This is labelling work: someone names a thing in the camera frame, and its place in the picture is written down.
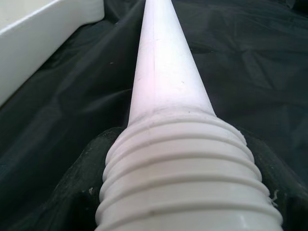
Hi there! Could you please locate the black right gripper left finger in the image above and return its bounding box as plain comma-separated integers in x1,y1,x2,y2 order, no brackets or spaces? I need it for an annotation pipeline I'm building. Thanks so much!
33,126,128,231

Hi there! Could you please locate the white plastic table leg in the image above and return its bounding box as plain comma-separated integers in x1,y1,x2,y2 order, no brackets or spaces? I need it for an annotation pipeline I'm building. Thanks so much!
94,0,284,231

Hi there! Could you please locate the white plastic table top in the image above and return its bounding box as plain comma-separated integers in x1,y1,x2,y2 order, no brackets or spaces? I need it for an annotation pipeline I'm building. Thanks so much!
0,0,105,108

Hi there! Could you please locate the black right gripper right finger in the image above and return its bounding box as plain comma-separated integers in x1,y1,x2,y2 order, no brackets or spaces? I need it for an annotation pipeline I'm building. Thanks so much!
240,133,308,231

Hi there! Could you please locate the black table cloth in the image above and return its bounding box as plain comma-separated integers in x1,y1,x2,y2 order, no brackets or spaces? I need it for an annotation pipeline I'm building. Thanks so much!
0,0,308,231

